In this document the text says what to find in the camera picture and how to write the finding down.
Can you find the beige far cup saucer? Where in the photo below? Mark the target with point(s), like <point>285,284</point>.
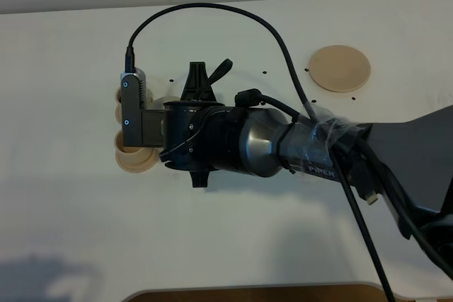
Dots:
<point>118,114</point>

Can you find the beige round teapot saucer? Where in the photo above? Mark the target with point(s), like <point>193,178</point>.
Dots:
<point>339,68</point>

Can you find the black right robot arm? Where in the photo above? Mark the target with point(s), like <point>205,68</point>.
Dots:
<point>409,164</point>

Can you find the beige far teacup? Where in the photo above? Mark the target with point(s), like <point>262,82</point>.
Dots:
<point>149,98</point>

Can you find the beige cup saucer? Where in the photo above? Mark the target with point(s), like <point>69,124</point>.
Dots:
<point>118,114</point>
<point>140,168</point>

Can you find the beige ceramic teapot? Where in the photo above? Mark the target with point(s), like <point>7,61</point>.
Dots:
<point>159,103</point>

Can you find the beige near teacup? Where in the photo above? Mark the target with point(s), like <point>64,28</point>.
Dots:
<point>130,155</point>

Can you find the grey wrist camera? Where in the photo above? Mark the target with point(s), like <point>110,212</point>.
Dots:
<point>133,101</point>

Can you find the beige teacup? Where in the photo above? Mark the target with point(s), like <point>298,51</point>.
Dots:
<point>130,155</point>
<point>149,98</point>

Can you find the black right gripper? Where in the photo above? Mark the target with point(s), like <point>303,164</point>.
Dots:
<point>196,136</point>

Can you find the beige near cup saucer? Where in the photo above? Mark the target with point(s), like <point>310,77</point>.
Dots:
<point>140,168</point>

